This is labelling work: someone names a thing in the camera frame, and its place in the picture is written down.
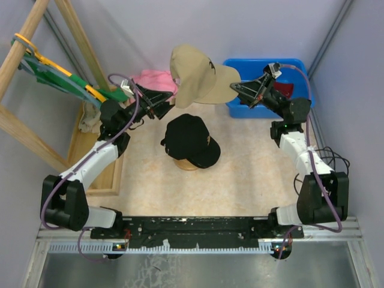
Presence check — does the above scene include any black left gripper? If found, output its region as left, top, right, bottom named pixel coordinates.
left=119, top=83, right=176, bottom=131

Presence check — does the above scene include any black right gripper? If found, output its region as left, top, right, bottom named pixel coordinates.
left=228, top=73, right=287, bottom=120

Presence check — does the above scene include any black cap with gold embroidery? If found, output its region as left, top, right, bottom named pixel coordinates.
left=160, top=113, right=221, bottom=169

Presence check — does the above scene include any beige cap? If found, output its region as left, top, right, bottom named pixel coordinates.
left=170, top=44, right=241, bottom=109

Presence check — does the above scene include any wooden hat stand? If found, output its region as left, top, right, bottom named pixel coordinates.
left=173, top=159, right=199, bottom=172

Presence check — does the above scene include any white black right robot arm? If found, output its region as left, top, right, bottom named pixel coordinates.
left=230, top=72, right=349, bottom=238

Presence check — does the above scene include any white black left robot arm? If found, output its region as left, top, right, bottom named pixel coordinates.
left=40, top=83, right=173, bottom=238

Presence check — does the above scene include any dark red cap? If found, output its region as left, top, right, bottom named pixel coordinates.
left=274, top=82, right=294, bottom=98

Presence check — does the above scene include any pink cloth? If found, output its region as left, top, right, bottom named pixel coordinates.
left=131, top=70, right=178, bottom=97

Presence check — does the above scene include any blue plastic bin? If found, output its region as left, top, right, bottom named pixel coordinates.
left=223, top=58, right=316, bottom=119

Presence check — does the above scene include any beige crumpled cloth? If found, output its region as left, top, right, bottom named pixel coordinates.
left=78, top=101, right=101, bottom=134

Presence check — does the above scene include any wooden tray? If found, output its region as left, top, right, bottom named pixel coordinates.
left=58, top=104, right=127, bottom=197

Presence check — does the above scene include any green cloth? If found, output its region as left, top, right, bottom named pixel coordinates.
left=19, top=50, right=128, bottom=108

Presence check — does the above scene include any blue-grey hanger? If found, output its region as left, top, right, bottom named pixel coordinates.
left=10, top=37, right=103, bottom=112

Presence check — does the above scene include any yellow hanger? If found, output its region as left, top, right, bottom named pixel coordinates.
left=13, top=33, right=108, bottom=106

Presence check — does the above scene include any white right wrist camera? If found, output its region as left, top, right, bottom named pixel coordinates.
left=266, top=62, right=282, bottom=79

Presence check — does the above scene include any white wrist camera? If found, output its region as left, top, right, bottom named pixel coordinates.
left=120, top=79, right=134, bottom=98
left=266, top=62, right=282, bottom=79

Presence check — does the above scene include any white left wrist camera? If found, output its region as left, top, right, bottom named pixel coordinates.
left=120, top=79, right=134, bottom=98

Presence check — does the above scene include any black coiled cable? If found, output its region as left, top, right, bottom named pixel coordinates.
left=293, top=146, right=351, bottom=193

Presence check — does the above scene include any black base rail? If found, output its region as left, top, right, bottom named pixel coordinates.
left=91, top=216, right=304, bottom=256

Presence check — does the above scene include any wooden rack frame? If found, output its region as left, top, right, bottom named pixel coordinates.
left=0, top=0, right=112, bottom=181

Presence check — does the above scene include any aluminium frame rail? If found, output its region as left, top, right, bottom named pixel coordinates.
left=37, top=217, right=361, bottom=257

